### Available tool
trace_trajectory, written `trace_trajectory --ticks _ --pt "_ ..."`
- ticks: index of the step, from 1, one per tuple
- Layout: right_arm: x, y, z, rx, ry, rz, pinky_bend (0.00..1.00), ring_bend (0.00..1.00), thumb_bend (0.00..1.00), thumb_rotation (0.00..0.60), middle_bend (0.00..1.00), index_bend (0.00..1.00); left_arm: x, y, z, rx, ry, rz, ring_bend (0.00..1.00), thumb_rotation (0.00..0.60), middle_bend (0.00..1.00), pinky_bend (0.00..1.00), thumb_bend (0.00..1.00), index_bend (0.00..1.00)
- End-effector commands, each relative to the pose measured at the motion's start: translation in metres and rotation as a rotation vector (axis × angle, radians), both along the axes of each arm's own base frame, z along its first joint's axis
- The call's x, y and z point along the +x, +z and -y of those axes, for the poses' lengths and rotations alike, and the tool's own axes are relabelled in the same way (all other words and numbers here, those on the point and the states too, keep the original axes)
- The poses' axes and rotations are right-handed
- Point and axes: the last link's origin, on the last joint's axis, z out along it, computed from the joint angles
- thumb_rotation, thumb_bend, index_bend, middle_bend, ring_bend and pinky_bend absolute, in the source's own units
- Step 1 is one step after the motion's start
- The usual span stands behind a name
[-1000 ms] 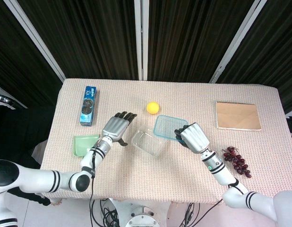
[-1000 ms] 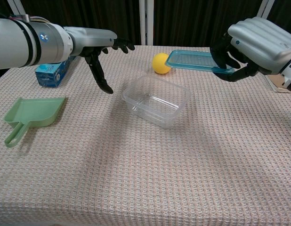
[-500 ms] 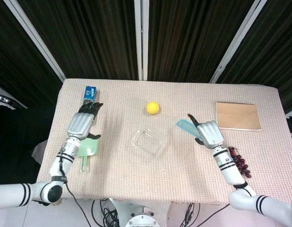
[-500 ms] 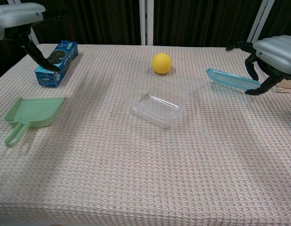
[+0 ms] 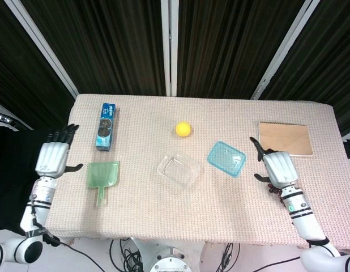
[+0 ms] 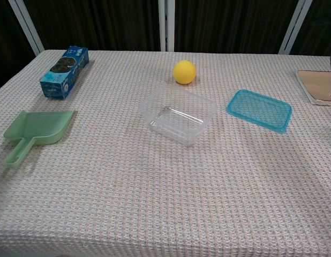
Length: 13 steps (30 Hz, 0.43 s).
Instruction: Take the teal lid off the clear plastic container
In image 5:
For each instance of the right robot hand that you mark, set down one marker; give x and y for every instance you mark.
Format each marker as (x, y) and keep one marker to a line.
(279, 168)

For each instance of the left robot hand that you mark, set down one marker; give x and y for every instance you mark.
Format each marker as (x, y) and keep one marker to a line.
(51, 158)

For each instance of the blue container lid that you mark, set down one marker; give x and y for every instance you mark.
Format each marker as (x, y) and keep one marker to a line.
(226, 159)

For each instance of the clear blue-rimmed container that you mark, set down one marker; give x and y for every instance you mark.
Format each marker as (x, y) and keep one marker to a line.
(179, 170)

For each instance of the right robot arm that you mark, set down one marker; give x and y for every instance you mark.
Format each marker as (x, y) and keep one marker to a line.
(305, 221)

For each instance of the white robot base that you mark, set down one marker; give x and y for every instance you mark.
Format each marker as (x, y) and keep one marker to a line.
(169, 258)

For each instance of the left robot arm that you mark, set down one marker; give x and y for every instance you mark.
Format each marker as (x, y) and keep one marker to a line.
(39, 204)

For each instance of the blue cookie box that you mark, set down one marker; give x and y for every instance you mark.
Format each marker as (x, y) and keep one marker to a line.
(106, 127)

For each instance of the dark red grape bunch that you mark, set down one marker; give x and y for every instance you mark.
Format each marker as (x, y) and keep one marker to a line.
(274, 190)

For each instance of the brown spiral notebook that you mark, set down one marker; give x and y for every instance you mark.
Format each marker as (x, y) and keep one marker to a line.
(285, 139)

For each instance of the green plastic dustpan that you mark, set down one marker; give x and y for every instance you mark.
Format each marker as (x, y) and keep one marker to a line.
(102, 174)

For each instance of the chrome chair part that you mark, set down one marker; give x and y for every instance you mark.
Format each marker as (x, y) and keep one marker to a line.
(3, 118)

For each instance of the black pleated curtain panel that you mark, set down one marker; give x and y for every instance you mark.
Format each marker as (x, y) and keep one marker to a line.
(333, 56)
(226, 42)
(107, 42)
(19, 73)

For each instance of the yellow ball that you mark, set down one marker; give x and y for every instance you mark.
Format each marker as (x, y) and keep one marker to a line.
(183, 129)

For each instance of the pink waffle tablecloth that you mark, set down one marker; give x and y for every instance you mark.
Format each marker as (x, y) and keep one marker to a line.
(163, 212)

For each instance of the white frame post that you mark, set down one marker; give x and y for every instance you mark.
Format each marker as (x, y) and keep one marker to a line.
(282, 54)
(42, 45)
(169, 48)

